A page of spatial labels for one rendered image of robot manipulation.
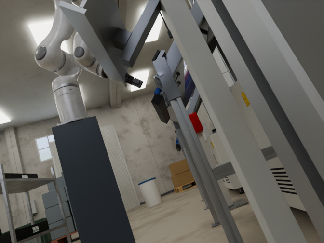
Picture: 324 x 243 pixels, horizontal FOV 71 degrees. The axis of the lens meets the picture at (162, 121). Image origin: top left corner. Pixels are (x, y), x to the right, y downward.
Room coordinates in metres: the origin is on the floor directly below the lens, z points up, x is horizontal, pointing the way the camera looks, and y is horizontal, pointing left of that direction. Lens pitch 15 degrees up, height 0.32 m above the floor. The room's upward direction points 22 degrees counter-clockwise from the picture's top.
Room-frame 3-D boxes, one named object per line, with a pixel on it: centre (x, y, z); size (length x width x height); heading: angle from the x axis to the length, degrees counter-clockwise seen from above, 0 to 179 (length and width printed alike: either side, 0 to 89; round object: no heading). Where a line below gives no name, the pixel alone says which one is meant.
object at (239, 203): (1.87, -0.24, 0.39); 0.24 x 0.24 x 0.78; 89
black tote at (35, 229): (2.56, 1.85, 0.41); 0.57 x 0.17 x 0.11; 179
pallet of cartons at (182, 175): (7.29, -0.27, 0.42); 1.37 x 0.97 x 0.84; 108
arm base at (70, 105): (0.96, 0.37, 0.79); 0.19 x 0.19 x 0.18
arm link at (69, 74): (0.99, 0.36, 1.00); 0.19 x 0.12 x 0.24; 164
